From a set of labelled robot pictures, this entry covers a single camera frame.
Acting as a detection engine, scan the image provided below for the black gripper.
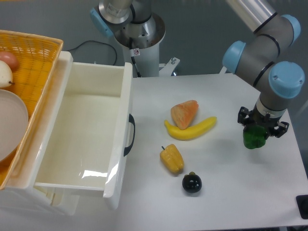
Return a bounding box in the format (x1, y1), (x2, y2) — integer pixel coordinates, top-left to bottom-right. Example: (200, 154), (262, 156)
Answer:
(237, 106), (289, 139)

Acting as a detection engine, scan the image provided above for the green bell pepper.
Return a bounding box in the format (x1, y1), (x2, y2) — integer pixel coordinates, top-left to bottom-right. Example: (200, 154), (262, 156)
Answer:
(243, 126), (266, 149)

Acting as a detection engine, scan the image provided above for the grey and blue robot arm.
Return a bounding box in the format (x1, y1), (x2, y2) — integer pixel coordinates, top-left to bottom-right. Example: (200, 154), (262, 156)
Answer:
(90, 0), (305, 139)

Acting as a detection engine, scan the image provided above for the yellow bell pepper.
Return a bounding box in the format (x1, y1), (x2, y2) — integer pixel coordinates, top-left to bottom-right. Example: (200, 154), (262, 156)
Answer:
(160, 144), (184, 174)

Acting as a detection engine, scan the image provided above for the white upper drawer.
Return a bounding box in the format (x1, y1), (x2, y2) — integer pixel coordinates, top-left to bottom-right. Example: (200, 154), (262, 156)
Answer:
(35, 63), (133, 209)

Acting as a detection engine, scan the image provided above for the white drawer cabinet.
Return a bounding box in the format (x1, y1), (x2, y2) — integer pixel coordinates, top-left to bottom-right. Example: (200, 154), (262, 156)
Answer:
(0, 51), (79, 215)

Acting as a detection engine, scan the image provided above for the yellow banana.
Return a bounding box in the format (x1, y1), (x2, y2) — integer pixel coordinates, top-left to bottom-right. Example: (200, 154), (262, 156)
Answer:
(164, 116), (217, 141)

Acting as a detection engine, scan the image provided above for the orange papaya slice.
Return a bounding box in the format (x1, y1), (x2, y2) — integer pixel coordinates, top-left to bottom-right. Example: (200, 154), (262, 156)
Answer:
(170, 100), (199, 130)

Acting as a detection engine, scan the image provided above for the black object at table edge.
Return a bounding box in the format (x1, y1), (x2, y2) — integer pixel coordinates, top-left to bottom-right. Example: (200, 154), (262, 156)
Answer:
(296, 194), (308, 219)

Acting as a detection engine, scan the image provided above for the dark purple mangosteen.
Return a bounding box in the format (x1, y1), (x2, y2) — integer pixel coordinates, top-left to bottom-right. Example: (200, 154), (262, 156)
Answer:
(182, 172), (203, 193)

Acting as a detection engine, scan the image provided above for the orange woven basket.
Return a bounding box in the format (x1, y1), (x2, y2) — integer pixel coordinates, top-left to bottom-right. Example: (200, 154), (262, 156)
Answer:
(0, 30), (64, 190)

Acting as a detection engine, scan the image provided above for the beige plate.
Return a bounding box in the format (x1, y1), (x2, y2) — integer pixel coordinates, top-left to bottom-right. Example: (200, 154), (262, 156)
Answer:
(0, 90), (28, 161)

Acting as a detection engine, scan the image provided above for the white pear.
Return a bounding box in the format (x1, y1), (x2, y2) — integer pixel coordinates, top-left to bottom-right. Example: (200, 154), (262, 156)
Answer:
(0, 61), (15, 89)

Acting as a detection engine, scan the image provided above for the white table bracket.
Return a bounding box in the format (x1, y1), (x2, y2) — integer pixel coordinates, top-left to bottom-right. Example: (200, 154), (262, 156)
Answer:
(159, 57), (180, 77)

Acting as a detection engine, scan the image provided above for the dark drawer handle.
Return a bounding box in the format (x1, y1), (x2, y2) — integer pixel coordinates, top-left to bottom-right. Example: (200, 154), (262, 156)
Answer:
(124, 114), (136, 157)

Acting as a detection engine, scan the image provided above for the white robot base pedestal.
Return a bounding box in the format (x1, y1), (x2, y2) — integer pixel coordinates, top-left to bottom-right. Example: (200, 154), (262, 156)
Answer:
(115, 13), (166, 77)

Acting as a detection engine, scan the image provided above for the black cable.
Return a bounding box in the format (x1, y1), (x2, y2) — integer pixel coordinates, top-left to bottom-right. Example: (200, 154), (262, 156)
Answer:
(67, 40), (118, 65)

